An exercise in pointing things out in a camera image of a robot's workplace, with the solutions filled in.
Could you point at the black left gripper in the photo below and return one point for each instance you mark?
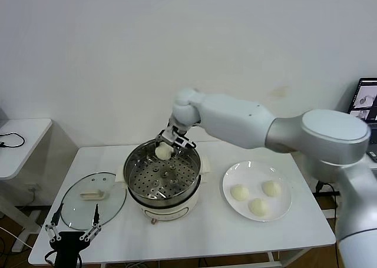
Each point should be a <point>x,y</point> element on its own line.
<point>68,244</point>

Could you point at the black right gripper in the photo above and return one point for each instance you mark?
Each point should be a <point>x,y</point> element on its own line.
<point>171,132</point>

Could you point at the white steamed baozi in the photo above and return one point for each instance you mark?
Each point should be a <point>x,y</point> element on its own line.
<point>162,153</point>
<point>240,193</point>
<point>271,189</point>
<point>259,207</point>

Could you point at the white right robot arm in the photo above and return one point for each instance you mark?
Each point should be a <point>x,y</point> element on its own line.
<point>241,123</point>

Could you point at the stainless steel steamer basket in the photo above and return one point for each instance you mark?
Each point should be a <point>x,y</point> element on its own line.
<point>188,165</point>

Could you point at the cream electric cooker base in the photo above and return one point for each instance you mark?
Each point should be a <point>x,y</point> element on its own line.
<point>165,210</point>

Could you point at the white round plate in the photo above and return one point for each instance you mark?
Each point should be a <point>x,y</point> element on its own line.
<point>256,173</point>

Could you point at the dark grey open laptop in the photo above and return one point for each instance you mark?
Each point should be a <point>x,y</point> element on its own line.
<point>362,97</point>

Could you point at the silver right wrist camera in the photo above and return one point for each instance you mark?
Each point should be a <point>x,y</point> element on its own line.
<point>185,142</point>

